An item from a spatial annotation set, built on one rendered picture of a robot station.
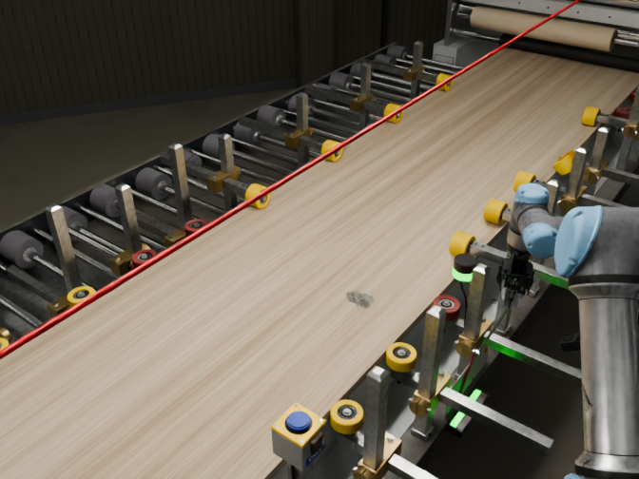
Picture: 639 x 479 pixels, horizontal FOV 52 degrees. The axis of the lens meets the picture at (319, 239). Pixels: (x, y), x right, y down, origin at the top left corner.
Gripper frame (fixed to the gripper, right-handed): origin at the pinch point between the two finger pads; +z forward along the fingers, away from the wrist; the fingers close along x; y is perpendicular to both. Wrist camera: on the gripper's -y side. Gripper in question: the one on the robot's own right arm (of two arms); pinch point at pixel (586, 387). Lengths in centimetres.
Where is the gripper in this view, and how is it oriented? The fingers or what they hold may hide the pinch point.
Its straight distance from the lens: 189.3
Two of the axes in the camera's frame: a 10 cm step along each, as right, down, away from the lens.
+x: 6.0, -4.5, 6.6
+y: 8.0, 3.3, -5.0
